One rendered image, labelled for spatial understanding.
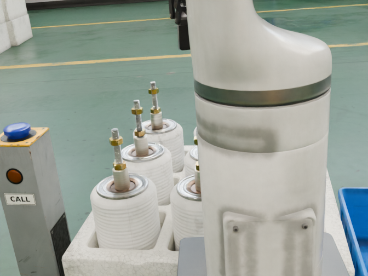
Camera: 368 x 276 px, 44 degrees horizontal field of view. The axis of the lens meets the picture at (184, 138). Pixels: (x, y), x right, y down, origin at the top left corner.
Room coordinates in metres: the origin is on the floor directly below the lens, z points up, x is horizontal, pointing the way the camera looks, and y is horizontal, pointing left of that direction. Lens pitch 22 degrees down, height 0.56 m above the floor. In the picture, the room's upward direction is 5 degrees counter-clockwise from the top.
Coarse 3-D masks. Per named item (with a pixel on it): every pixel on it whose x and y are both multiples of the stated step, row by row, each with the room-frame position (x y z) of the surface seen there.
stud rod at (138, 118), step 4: (136, 100) 0.71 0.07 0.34; (136, 104) 0.70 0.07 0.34; (136, 108) 0.70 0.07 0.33; (136, 116) 0.70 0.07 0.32; (140, 116) 0.71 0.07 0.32; (136, 120) 0.71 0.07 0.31; (140, 120) 0.70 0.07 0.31; (136, 124) 0.70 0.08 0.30; (140, 124) 0.71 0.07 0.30; (136, 128) 0.71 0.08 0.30; (140, 128) 0.70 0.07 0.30; (140, 136) 0.70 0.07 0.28
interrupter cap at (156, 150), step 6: (132, 144) 0.74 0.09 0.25; (150, 144) 0.74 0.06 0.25; (156, 144) 0.73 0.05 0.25; (126, 150) 0.72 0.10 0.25; (132, 150) 0.72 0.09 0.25; (150, 150) 0.72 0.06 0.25; (156, 150) 0.71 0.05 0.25; (162, 150) 0.70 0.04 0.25; (126, 156) 0.69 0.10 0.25; (132, 156) 0.69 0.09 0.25; (138, 156) 0.70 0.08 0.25; (144, 156) 0.69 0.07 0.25; (150, 156) 0.68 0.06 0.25; (156, 156) 0.68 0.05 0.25; (138, 162) 0.67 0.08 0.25
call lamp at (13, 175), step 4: (8, 172) 0.63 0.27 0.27; (12, 172) 0.63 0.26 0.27; (16, 172) 0.63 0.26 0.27; (8, 176) 0.63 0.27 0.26; (12, 176) 0.63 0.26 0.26; (16, 176) 0.63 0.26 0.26; (20, 176) 0.63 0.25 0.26; (12, 180) 0.63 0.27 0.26; (16, 180) 0.63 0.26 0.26; (20, 180) 0.63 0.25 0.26
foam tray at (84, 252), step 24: (168, 216) 0.62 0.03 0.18; (336, 216) 0.58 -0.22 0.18; (72, 240) 0.57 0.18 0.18; (96, 240) 0.59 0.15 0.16; (168, 240) 0.55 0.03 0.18; (336, 240) 0.52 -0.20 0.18; (72, 264) 0.53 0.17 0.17; (96, 264) 0.52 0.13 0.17; (120, 264) 0.51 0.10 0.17; (144, 264) 0.51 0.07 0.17; (168, 264) 0.50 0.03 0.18
